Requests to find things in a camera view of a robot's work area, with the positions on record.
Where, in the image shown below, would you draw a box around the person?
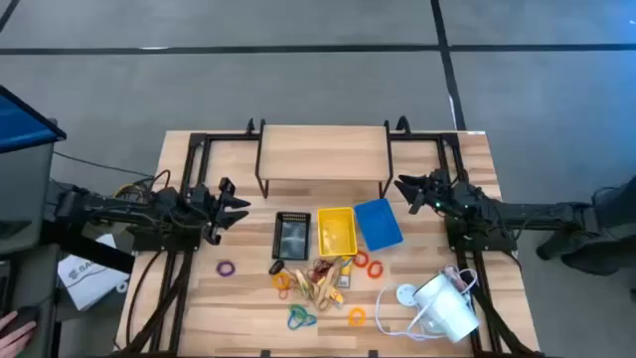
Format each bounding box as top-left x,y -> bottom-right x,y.
535,176 -> 636,277

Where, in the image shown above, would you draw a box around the yellow plastic basket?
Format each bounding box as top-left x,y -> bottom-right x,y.
316,206 -> 359,258

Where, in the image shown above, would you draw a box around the white cylindrical lamp with cord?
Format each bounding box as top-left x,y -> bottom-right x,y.
375,263 -> 479,343

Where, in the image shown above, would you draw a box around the black computer mouse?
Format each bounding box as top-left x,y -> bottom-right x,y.
3,304 -> 42,337

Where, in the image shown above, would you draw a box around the green rubber band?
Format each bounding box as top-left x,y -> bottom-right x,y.
287,303 -> 310,330

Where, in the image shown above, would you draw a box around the computer monitor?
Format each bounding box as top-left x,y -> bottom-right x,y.
0,84 -> 69,255

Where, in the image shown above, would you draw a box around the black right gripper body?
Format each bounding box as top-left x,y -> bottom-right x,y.
409,168 -> 456,216

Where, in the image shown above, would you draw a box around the white round puck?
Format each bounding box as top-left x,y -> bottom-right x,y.
396,283 -> 417,307

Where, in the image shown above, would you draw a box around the wooden shelf riser black legs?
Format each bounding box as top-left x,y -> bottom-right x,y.
253,117 -> 395,200

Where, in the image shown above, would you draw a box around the person's hand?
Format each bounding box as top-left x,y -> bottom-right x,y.
0,310 -> 39,358

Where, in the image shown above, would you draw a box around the black plastic basket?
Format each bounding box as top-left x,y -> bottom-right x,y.
271,211 -> 312,262

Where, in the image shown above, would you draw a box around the black metal table frame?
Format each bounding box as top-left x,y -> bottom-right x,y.
114,117 -> 546,358

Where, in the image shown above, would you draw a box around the thin red rubber band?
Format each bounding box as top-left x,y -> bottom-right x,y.
305,258 -> 335,284

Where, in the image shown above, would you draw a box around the blue plastic basket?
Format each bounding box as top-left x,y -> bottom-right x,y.
353,198 -> 404,253

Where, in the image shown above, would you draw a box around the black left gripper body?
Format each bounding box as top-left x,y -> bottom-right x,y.
187,177 -> 237,245

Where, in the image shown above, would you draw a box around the white cylindrical device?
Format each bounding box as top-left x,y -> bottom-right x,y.
411,271 -> 481,344

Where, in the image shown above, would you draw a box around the blue rubber band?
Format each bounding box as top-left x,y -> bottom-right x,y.
286,310 -> 318,331

